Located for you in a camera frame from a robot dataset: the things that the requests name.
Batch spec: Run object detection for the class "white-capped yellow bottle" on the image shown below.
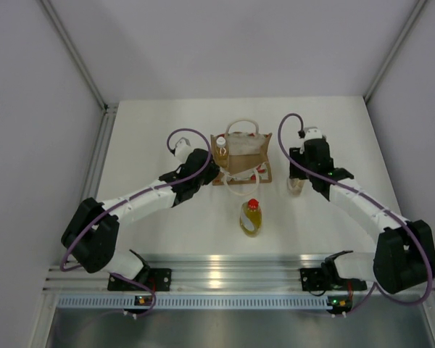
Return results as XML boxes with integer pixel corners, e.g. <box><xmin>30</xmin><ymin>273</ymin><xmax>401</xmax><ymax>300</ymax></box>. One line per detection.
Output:
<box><xmin>215</xmin><ymin>136</ymin><xmax>228</xmax><ymax>167</ymax></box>
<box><xmin>287</xmin><ymin>178</ymin><xmax>306</xmax><ymax>197</ymax></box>

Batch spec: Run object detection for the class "red-capped yellow bottle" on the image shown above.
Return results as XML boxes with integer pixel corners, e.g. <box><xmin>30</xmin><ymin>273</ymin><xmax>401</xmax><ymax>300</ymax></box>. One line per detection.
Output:
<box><xmin>239</xmin><ymin>199</ymin><xmax>262</xmax><ymax>237</ymax></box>

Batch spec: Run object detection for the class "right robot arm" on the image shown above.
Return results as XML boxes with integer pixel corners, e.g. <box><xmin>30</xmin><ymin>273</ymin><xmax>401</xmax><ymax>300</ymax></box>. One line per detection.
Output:
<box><xmin>289</xmin><ymin>138</ymin><xmax>435</xmax><ymax>294</ymax></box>

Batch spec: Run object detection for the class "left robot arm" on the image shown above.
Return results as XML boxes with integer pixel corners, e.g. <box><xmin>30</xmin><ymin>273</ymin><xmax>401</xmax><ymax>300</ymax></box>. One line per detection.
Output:
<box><xmin>61</xmin><ymin>146</ymin><xmax>220</xmax><ymax>290</ymax></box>

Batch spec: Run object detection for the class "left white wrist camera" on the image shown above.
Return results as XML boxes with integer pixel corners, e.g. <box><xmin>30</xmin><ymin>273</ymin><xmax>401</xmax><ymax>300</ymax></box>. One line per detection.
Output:
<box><xmin>173</xmin><ymin>137</ymin><xmax>194</xmax><ymax>164</ymax></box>

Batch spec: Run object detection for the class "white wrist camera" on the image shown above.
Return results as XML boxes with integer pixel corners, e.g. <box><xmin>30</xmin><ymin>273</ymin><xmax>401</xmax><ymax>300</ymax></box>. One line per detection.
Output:
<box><xmin>298</xmin><ymin>127</ymin><xmax>326</xmax><ymax>146</ymax></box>
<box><xmin>173</xmin><ymin>137</ymin><xmax>194</xmax><ymax>164</ymax></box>

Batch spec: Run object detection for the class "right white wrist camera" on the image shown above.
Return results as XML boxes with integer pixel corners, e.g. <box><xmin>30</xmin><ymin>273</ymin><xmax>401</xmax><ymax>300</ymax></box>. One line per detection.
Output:
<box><xmin>298</xmin><ymin>127</ymin><xmax>326</xmax><ymax>146</ymax></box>

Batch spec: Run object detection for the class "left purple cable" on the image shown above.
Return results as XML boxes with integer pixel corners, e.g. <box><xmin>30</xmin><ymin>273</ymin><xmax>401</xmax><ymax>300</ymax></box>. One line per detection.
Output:
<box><xmin>59</xmin><ymin>128</ymin><xmax>210</xmax><ymax>273</ymax></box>

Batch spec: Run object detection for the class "purple cable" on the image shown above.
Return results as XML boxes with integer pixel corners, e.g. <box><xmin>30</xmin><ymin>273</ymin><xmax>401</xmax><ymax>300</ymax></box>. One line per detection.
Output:
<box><xmin>277</xmin><ymin>113</ymin><xmax>434</xmax><ymax>304</ymax></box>
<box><xmin>59</xmin><ymin>128</ymin><xmax>210</xmax><ymax>273</ymax></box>

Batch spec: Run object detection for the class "left aluminium frame post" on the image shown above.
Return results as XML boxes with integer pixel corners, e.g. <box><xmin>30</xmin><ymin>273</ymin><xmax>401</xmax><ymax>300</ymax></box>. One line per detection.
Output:
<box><xmin>36</xmin><ymin>0</ymin><xmax>107</xmax><ymax>112</ymax></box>

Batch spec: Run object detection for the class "aluminium frame post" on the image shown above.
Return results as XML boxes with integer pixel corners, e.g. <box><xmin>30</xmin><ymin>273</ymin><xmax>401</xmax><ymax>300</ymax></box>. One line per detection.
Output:
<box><xmin>362</xmin><ymin>0</ymin><xmax>430</xmax><ymax>104</ymax></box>
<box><xmin>36</xmin><ymin>0</ymin><xmax>107</xmax><ymax>112</ymax></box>

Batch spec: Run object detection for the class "aluminium mounting rail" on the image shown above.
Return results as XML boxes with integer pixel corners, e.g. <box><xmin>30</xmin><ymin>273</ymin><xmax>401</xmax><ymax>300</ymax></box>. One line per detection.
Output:
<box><xmin>41</xmin><ymin>253</ymin><xmax>435</xmax><ymax>297</ymax></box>

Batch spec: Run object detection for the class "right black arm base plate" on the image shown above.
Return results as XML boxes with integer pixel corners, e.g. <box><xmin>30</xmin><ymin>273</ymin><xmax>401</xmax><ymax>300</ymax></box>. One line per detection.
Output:
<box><xmin>299</xmin><ymin>268</ymin><xmax>332</xmax><ymax>297</ymax></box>

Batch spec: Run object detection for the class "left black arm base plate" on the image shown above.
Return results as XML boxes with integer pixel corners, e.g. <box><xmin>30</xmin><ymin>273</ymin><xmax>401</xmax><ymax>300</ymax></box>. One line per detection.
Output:
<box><xmin>107</xmin><ymin>268</ymin><xmax>173</xmax><ymax>291</ymax></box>

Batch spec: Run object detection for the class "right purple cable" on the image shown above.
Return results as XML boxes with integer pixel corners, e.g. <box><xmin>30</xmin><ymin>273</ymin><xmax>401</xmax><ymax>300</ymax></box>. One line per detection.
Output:
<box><xmin>277</xmin><ymin>113</ymin><xmax>434</xmax><ymax>304</ymax></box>

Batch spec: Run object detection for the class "right aluminium frame post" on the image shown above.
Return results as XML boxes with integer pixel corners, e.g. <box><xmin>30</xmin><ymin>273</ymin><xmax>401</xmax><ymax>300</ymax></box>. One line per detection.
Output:
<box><xmin>362</xmin><ymin>0</ymin><xmax>430</xmax><ymax>104</ymax></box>

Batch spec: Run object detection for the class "white slotted cable duct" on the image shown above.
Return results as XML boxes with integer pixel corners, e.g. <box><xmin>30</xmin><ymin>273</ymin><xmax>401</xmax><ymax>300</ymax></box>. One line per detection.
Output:
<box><xmin>56</xmin><ymin>294</ymin><xmax>356</xmax><ymax>310</ymax></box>

